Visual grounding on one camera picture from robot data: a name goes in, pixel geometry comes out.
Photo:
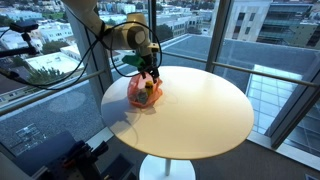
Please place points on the black clamp with orange trigger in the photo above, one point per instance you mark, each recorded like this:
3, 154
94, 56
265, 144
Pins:
76, 160

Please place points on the black camera on tripod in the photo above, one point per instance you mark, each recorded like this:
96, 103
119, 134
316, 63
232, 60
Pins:
23, 26

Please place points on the brown bottle with yellow cap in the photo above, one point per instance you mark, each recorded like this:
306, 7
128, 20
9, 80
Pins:
149, 88

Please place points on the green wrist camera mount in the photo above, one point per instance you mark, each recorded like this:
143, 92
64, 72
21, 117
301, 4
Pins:
132, 60

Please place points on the orange translucent plastic bag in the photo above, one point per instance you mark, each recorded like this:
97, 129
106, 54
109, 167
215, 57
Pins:
140, 100

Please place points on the white round table base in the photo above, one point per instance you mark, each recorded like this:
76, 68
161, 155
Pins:
166, 168

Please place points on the grey bottle inside bag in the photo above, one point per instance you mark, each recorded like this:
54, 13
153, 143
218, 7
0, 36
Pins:
142, 96

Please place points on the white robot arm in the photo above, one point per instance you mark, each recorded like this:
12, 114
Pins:
110, 23

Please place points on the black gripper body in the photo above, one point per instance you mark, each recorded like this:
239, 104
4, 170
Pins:
149, 63

